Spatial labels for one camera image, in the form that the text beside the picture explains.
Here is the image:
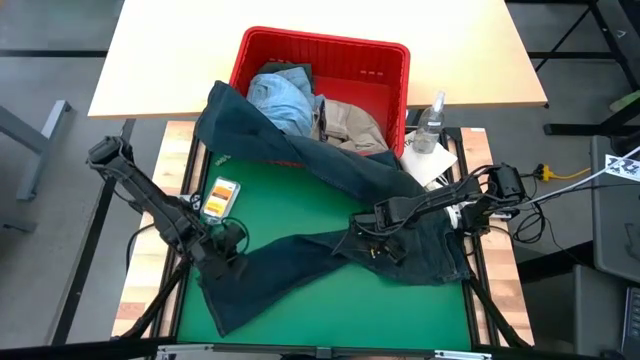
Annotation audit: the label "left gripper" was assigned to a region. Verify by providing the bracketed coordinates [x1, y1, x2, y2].
[192, 224, 250, 282]

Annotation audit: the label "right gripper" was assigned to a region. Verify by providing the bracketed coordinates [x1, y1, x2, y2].
[348, 212, 407, 265]

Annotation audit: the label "dark blue jeans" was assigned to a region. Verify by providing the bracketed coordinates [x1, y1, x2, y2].
[193, 79, 472, 339]

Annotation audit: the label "red plastic laundry basket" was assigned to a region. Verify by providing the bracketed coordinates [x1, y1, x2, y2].
[229, 25, 412, 160]

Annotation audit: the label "orange label plastic package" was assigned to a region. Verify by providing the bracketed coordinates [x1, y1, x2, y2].
[199, 175, 242, 225]

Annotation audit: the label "aluminium bar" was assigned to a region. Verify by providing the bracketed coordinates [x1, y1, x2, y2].
[155, 343, 494, 360]

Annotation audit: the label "white cloth bag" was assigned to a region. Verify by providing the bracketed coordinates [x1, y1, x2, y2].
[399, 130, 460, 194]

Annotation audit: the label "green table mat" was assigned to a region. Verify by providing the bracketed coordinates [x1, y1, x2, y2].
[177, 149, 474, 351]

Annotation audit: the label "clear spray bottle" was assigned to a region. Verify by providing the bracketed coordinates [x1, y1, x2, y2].
[410, 90, 447, 155]

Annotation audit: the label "beige trousers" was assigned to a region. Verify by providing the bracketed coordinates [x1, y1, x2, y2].
[312, 98, 390, 155]

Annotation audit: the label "yellow power plug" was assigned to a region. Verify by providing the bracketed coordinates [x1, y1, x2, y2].
[537, 163, 591, 182]

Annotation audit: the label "light blue jeans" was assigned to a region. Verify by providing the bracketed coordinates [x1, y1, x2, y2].
[246, 66, 321, 139]

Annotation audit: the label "dark grey box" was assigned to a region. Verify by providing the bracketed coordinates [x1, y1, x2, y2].
[519, 264, 626, 356]

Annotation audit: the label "dark green garment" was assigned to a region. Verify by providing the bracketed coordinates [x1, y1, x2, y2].
[257, 60, 314, 81]

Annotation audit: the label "grey metal stand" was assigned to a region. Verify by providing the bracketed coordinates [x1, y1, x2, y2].
[0, 99, 74, 202]

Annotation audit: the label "light wooden table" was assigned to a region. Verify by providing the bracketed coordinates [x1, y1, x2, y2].
[87, 0, 549, 120]

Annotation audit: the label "grey cabinet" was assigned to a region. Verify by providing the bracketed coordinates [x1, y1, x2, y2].
[590, 134, 640, 284]

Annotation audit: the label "white logo tag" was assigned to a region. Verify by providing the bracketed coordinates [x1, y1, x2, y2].
[604, 153, 640, 182]

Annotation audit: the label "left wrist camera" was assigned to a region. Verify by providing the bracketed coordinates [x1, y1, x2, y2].
[220, 224, 247, 250]

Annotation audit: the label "black aluminium table frame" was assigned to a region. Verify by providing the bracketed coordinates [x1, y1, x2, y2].
[112, 119, 534, 351]

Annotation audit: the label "black cable bundle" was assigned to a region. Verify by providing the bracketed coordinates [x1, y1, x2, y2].
[512, 199, 551, 246]

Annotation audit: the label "black desk frame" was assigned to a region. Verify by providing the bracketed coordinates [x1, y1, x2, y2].
[527, 0, 640, 136]

